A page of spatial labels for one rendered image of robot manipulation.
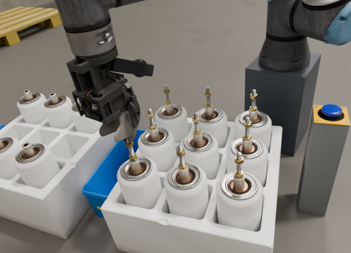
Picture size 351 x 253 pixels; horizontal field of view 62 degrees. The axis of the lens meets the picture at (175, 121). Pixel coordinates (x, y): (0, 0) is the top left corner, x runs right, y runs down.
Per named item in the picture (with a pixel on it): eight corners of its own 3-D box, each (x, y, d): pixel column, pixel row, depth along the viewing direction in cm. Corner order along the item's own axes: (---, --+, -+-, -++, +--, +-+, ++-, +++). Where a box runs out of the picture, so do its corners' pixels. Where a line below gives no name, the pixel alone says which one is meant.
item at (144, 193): (173, 207, 80) (163, 158, 69) (158, 237, 73) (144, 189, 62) (142, 199, 84) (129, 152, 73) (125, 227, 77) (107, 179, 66)
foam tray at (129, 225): (166, 154, 108) (159, 114, 98) (277, 169, 95) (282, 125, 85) (117, 250, 79) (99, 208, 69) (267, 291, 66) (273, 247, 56)
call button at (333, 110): (319, 110, 67) (321, 103, 66) (339, 111, 66) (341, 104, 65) (320, 120, 64) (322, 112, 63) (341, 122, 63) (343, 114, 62)
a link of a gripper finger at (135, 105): (121, 125, 60) (109, 88, 55) (127, 120, 61) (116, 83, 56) (139, 130, 57) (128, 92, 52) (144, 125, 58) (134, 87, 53)
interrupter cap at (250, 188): (226, 169, 64) (226, 167, 64) (261, 178, 61) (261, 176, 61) (215, 195, 59) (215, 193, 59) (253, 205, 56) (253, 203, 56)
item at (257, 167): (222, 189, 83) (220, 140, 72) (254, 181, 84) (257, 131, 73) (235, 217, 75) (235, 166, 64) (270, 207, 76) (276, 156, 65)
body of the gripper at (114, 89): (80, 118, 55) (57, 59, 48) (111, 96, 61) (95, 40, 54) (109, 129, 51) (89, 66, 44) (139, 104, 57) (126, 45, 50)
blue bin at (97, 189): (134, 152, 111) (127, 127, 104) (161, 156, 108) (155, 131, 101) (91, 217, 89) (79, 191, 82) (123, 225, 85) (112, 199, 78)
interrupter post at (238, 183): (234, 181, 61) (234, 169, 60) (246, 183, 60) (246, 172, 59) (231, 189, 60) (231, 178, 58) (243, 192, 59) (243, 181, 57)
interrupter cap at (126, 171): (158, 161, 69) (157, 159, 69) (143, 185, 64) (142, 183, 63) (130, 156, 72) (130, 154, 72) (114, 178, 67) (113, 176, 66)
